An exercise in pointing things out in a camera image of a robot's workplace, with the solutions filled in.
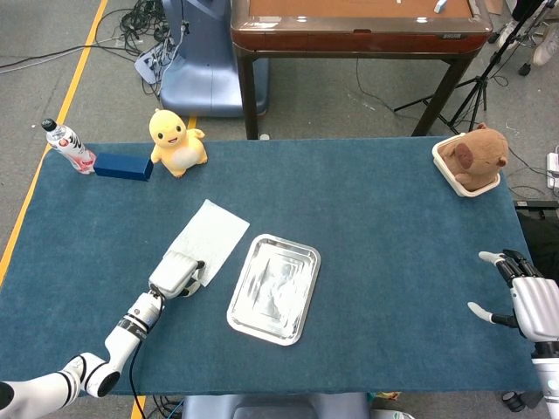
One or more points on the person in dark clothes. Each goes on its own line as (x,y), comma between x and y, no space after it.
(548,48)

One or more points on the yellow plush dinosaur toy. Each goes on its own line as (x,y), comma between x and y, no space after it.
(174,148)

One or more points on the grey-blue robot torso base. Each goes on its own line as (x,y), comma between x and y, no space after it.
(271,408)

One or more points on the brown capybara plush toy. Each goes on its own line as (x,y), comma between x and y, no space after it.
(480,161)

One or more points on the dark blue box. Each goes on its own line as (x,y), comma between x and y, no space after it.
(120,166)

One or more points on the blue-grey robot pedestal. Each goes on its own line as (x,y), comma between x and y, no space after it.
(205,65)

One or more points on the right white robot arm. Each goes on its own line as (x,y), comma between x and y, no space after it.
(548,375)

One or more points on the white paper sheet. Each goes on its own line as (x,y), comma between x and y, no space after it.
(214,235)

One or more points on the silver metal tray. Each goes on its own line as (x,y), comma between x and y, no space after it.
(275,288)

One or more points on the blue felt table cover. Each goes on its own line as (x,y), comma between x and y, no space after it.
(371,218)

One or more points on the white power strip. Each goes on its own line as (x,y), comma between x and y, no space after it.
(554,168)

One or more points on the brown wooden mahjong table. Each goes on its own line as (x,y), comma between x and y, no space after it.
(358,39)

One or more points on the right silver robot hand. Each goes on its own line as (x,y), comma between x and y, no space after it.
(537,305)

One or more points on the single blue white mahjong tile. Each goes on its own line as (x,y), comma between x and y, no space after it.
(440,5)

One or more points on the black tripod stand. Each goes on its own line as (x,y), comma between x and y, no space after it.
(478,85)

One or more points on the cream plastic basket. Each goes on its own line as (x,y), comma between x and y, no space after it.
(462,191)

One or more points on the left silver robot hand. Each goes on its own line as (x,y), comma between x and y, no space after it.
(172,275)

